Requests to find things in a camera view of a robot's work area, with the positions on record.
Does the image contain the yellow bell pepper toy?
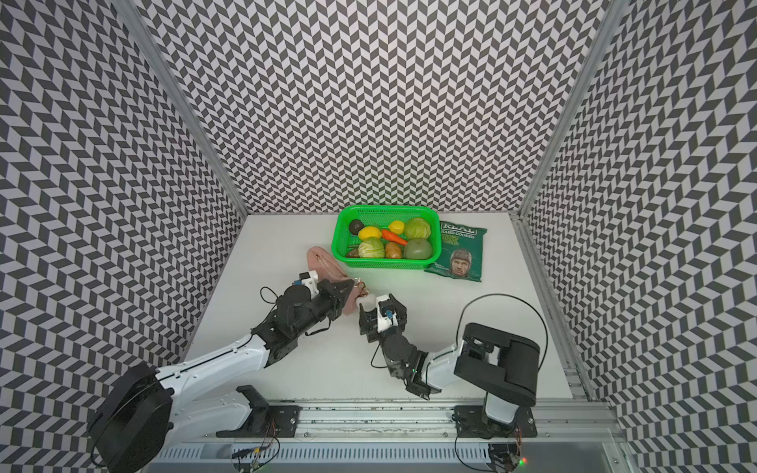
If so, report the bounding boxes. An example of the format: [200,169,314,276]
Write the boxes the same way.
[358,226,382,242]

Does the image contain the pink corduroy pouch bag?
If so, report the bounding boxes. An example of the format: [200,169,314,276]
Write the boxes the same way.
[307,246,369,315]

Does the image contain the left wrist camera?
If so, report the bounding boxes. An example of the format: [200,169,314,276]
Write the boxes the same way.
[294,270,319,299]

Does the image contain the green plastic basket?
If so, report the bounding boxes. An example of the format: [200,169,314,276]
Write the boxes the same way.
[331,205,442,270]

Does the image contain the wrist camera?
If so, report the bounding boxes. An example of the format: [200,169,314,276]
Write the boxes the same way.
[376,295,398,333]
[294,270,319,299]

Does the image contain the green cabbage toy back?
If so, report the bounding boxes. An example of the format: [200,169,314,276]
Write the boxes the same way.
[403,217,432,240]

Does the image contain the brown potato toy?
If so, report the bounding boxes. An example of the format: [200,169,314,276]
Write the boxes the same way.
[384,242,403,259]

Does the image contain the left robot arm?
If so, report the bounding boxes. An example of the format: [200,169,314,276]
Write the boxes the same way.
[87,271,355,472]

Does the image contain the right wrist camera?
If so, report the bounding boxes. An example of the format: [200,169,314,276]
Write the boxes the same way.
[376,295,398,333]

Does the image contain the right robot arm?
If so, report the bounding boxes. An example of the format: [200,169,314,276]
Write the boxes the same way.
[357,295,542,430]

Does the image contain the dark avocado toy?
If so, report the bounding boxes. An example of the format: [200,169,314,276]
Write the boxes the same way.
[348,219,365,236]

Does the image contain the yellow lemon toy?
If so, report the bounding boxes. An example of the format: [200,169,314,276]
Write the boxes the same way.
[388,220,405,236]

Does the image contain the orange carrot toy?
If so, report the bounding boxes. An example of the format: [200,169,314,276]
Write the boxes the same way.
[382,229,407,246]

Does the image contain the green cabbage toy front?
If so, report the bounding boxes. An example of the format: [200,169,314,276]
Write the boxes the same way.
[358,236,386,259]

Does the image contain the green apple toy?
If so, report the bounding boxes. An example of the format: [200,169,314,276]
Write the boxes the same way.
[403,238,434,260]

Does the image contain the green cabbage toy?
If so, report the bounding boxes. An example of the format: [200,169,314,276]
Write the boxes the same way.
[403,217,432,240]
[358,236,386,259]

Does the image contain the green chips bag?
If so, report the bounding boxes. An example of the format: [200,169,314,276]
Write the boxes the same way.
[425,221,487,283]

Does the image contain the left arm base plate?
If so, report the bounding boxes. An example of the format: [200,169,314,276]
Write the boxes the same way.
[216,384,302,439]

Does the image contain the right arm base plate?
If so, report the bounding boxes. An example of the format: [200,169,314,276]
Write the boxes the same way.
[451,405,538,439]

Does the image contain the aluminium front rail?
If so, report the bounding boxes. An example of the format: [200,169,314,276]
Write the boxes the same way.
[269,399,625,443]

